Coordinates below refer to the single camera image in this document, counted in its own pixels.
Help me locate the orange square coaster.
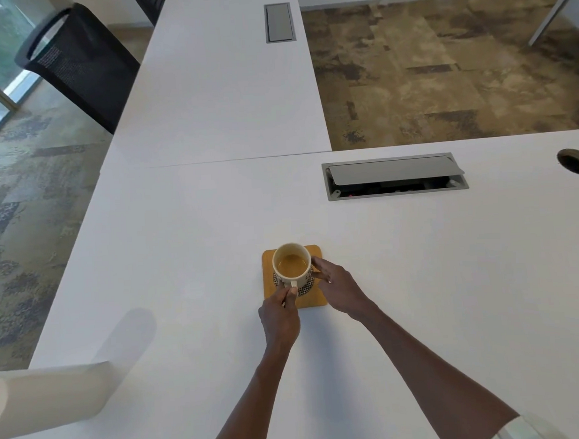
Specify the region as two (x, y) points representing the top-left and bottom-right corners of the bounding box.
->
(261, 244), (329, 311)

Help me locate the grey desk cable box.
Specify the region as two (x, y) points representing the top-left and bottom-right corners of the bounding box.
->
(264, 2), (297, 44)
(321, 152), (470, 202)

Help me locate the coffee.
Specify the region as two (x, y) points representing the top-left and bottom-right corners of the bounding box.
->
(277, 254), (309, 278)

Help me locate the person's left hand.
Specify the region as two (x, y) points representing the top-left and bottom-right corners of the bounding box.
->
(257, 287), (303, 355)

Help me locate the black mesh office chair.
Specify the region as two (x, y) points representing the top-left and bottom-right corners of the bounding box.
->
(12, 0), (144, 139)

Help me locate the round desk cable grommet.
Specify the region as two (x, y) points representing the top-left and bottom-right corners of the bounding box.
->
(557, 148), (579, 177)

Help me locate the grey table leg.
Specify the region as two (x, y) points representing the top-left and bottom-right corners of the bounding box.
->
(526, 0), (579, 47)

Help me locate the white shirt sleeve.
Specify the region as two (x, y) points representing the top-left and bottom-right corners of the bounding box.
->
(486, 410), (570, 439)

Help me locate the person's right forearm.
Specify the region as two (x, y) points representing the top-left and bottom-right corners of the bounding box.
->
(355, 298), (521, 439)

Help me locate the person's left forearm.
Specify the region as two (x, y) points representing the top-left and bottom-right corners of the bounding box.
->
(201, 344), (292, 439)

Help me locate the cream patterned mug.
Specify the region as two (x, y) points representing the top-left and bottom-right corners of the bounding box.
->
(271, 242), (316, 298)

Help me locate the person's right hand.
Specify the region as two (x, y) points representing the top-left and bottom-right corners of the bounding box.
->
(310, 254), (378, 324)

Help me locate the white paper towel roll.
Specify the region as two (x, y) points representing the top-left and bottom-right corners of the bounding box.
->
(0, 361), (117, 439)

